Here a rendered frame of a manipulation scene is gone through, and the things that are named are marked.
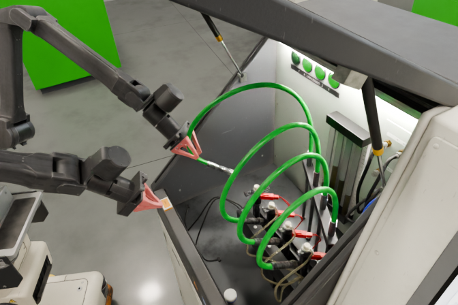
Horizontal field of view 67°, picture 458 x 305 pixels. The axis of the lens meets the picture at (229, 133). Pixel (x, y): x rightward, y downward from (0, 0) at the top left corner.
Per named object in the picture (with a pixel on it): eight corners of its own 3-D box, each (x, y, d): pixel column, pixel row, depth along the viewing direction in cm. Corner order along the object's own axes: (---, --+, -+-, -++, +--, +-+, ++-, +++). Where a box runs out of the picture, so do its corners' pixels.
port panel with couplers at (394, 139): (356, 205, 105) (377, 122, 86) (364, 201, 106) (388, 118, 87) (391, 236, 95) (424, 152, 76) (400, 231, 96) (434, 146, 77)
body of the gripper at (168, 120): (191, 124, 106) (174, 107, 104) (180, 139, 97) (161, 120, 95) (178, 136, 108) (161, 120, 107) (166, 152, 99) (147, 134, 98)
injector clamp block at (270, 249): (238, 237, 124) (236, 210, 115) (261, 225, 127) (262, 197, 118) (296, 323, 100) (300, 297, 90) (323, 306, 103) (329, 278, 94)
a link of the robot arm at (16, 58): (10, 0, 105) (-19, -2, 95) (50, 8, 103) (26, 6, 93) (15, 137, 119) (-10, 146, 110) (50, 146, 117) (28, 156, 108)
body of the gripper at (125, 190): (146, 190, 81) (118, 180, 77) (123, 217, 84) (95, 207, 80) (146, 172, 86) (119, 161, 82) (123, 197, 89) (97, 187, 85)
